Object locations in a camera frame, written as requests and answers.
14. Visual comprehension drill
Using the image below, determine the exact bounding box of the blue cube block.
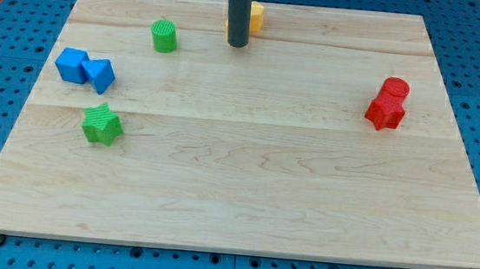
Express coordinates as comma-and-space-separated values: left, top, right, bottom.
55, 47, 89, 84

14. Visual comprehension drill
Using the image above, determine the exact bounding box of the green star block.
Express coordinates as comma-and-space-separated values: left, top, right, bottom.
82, 102, 123, 147

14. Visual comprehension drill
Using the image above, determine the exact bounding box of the dark grey cylindrical robot rod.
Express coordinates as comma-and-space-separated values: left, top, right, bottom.
227, 0, 252, 49

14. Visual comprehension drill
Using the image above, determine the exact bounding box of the yellow block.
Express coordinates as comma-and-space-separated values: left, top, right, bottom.
227, 0, 265, 48

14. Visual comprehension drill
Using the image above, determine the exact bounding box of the red cylinder block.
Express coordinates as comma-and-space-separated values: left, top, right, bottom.
378, 76, 411, 104

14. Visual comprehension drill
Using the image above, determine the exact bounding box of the blue triangular prism block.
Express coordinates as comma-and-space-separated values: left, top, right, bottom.
82, 59, 115, 95

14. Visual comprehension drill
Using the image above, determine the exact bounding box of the green cylinder block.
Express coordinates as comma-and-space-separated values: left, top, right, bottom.
151, 19, 177, 53

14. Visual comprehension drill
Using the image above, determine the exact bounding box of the light wooden board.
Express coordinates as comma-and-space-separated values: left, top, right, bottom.
0, 0, 480, 269

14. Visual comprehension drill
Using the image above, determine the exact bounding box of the red star block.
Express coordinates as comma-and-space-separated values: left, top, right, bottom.
365, 96, 405, 130

